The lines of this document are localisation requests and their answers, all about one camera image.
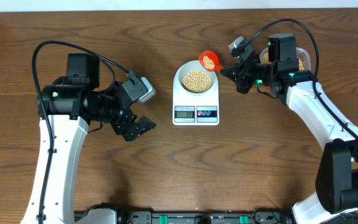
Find left black cable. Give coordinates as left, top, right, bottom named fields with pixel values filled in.
left=31, top=40, right=136, bottom=224

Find red plastic measuring scoop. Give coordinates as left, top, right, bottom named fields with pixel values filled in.
left=198, top=50, right=223, bottom=72

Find black cable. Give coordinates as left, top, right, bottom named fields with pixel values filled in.
left=244, top=18, right=358, bottom=166
left=31, top=40, right=136, bottom=224

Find pale blue round bowl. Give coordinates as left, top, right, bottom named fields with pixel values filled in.
left=174, top=60, right=218, bottom=95

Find white digital kitchen scale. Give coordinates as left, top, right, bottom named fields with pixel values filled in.
left=172, top=79, right=219, bottom=126

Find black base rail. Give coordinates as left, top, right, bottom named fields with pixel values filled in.
left=73, top=210, right=358, bottom=224

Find yellow soybeans pile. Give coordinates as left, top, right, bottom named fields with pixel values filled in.
left=262, top=52, right=305, bottom=70

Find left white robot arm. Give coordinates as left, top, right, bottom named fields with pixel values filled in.
left=22, top=54, right=156, bottom=223

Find clear plastic food container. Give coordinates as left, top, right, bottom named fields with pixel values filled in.
left=259, top=47, right=311, bottom=70

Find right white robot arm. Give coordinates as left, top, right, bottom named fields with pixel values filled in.
left=221, top=33, right=358, bottom=223

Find soybeans in bowl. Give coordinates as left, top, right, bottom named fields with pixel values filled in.
left=183, top=70, right=212, bottom=93

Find right black cable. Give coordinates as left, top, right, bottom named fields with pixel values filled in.
left=244, top=18, right=358, bottom=166

